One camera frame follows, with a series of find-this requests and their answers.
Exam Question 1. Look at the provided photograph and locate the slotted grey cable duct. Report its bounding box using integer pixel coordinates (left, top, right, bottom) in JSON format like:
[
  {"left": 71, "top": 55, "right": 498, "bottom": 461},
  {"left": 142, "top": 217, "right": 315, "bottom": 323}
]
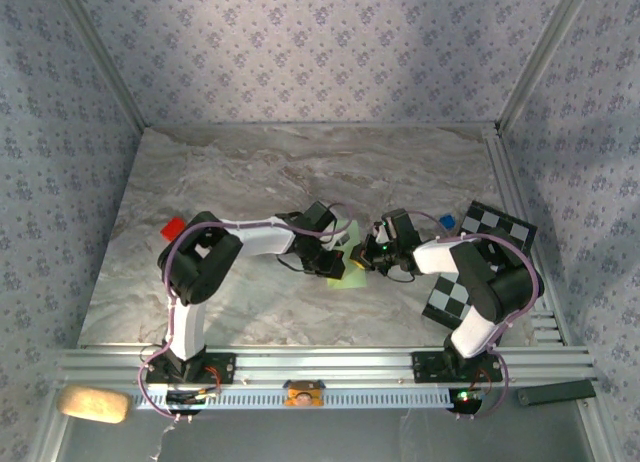
[{"left": 132, "top": 385, "right": 459, "bottom": 411}]

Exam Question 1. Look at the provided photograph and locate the aluminium side rail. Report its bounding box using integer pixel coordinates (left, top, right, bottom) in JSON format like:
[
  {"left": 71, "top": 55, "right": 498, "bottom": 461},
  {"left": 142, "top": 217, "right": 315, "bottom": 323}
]
[{"left": 482, "top": 126, "right": 571, "bottom": 346}]

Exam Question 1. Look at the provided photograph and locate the beige sponge block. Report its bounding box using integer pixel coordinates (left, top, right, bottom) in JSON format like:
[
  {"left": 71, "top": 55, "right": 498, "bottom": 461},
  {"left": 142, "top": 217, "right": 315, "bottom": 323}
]
[{"left": 56, "top": 384, "right": 132, "bottom": 425}]

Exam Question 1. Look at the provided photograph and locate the orange cartoon figure toy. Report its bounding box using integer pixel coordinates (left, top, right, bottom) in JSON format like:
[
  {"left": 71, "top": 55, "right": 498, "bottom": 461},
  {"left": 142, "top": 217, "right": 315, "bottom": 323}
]
[{"left": 282, "top": 379, "right": 326, "bottom": 409}]

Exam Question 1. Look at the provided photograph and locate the flat black bar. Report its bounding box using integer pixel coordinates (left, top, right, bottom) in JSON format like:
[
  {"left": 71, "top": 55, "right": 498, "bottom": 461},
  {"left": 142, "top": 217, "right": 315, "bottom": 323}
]
[{"left": 516, "top": 380, "right": 598, "bottom": 408}]

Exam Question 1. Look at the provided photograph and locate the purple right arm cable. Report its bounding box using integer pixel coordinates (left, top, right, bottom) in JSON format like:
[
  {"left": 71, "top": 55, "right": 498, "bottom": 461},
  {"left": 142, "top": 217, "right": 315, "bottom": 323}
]
[{"left": 399, "top": 209, "right": 546, "bottom": 422}]

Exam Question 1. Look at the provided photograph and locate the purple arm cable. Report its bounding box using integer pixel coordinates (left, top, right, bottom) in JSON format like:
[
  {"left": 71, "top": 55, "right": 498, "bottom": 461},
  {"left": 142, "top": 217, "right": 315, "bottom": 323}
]
[
  {"left": 137, "top": 201, "right": 355, "bottom": 424},
  {"left": 399, "top": 209, "right": 546, "bottom": 422}
]

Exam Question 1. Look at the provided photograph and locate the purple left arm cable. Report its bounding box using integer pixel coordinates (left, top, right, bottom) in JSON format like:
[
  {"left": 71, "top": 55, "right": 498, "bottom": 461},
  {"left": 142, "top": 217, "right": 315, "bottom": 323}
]
[{"left": 137, "top": 201, "right": 355, "bottom": 424}]

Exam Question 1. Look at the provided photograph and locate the slanted aluminium frame post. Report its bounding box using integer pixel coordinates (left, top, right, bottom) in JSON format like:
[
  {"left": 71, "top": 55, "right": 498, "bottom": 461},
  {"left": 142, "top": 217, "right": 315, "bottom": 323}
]
[
  {"left": 49, "top": 0, "right": 149, "bottom": 131},
  {"left": 497, "top": 0, "right": 596, "bottom": 133}
]

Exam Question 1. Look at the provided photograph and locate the black white checkerboard panel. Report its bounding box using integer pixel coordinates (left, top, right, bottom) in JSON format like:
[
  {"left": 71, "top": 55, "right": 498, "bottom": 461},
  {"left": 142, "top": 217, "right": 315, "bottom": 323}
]
[{"left": 422, "top": 200, "right": 539, "bottom": 333}]

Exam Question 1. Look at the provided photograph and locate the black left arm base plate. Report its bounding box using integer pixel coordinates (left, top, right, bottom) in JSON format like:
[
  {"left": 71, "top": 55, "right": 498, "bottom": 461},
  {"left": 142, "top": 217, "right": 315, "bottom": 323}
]
[{"left": 145, "top": 352, "right": 237, "bottom": 385}]

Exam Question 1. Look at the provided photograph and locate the red block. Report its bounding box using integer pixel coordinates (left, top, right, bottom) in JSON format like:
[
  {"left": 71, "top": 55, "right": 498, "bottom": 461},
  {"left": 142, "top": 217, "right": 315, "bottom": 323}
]
[{"left": 159, "top": 216, "right": 187, "bottom": 242}]

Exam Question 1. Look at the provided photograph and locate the long aluminium mounting rail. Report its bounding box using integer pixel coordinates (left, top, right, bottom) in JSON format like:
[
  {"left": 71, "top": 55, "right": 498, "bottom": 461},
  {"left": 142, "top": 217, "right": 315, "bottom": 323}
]
[{"left": 53, "top": 346, "right": 596, "bottom": 388}]

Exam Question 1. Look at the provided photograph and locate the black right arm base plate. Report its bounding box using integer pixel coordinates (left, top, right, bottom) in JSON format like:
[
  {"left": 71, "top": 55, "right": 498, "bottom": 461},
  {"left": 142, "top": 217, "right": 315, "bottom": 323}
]
[{"left": 411, "top": 350, "right": 504, "bottom": 384}]

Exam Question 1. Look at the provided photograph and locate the light green paper sheet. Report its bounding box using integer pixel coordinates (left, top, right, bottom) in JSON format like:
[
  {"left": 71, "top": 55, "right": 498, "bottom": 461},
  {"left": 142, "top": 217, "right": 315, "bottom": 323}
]
[{"left": 325, "top": 220, "right": 368, "bottom": 290}]

